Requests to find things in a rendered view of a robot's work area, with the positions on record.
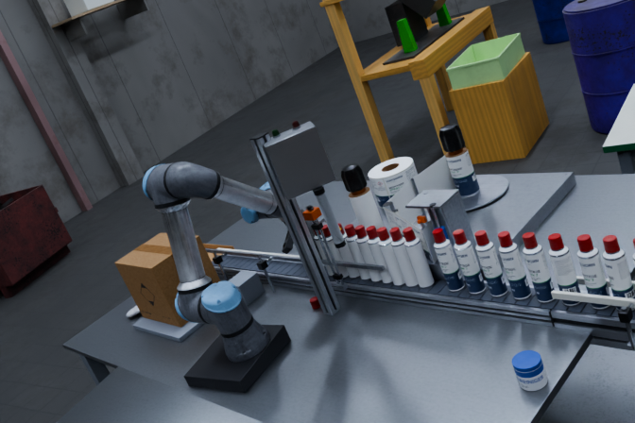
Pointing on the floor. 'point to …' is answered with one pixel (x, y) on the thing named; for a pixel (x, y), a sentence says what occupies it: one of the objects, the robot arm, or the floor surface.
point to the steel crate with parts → (28, 238)
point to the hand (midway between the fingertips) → (321, 261)
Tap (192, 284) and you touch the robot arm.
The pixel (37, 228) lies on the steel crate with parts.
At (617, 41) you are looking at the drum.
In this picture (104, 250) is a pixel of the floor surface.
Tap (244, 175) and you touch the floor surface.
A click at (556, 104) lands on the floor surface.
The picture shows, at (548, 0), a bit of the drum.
